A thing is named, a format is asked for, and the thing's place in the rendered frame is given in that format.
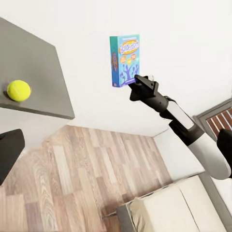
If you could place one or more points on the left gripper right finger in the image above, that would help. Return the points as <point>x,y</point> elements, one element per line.
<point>224,143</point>

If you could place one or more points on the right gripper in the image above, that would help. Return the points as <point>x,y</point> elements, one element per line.
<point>145,91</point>

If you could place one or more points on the board game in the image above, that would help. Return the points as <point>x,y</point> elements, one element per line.
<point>125,59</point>

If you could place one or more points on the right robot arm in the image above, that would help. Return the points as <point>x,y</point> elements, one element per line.
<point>198,142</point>

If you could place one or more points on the bed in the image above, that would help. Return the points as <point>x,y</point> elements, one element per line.
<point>192,204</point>

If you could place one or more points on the fixed window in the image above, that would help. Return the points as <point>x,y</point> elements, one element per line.
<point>213,120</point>

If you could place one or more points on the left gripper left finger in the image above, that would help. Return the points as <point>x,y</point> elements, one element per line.
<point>12,144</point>

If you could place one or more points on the tennis ball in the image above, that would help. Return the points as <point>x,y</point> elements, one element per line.
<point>18,91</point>

